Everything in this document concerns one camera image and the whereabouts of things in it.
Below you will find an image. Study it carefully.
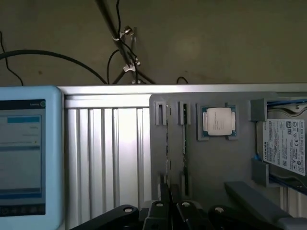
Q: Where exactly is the green RAM stick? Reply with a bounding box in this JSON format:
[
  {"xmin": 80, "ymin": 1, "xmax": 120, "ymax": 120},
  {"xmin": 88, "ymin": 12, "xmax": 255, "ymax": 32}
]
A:
[{"xmin": 182, "ymin": 102, "xmax": 190, "ymax": 195}]

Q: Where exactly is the gray parts rack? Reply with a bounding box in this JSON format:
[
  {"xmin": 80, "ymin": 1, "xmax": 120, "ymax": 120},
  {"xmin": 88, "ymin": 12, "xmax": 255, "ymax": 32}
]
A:
[{"xmin": 148, "ymin": 92, "xmax": 307, "ymax": 230}]

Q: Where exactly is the silver CPU chip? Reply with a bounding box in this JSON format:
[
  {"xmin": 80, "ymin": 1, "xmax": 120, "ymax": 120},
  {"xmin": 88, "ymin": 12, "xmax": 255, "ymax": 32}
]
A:
[{"xmin": 202, "ymin": 107, "xmax": 237, "ymax": 139}]

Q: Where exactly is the silver Toshiba hard disk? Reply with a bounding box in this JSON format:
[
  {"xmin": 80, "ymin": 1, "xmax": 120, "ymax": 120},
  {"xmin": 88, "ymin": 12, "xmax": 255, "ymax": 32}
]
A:
[{"xmin": 255, "ymin": 105, "xmax": 307, "ymax": 192}]

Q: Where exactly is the light blue teach pendant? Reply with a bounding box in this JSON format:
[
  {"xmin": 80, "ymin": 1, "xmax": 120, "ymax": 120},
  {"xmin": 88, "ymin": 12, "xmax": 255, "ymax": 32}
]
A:
[{"xmin": 0, "ymin": 85, "xmax": 65, "ymax": 225}]

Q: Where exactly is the black tripod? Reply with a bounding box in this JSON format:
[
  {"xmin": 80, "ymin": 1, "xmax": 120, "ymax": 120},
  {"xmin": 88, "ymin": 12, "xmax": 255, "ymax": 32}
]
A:
[{"xmin": 94, "ymin": 0, "xmax": 156, "ymax": 85}]

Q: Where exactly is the thick black floor cable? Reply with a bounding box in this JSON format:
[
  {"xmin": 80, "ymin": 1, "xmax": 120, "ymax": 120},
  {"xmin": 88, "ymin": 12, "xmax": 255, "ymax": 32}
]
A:
[{"xmin": 0, "ymin": 49, "xmax": 108, "ymax": 85}]

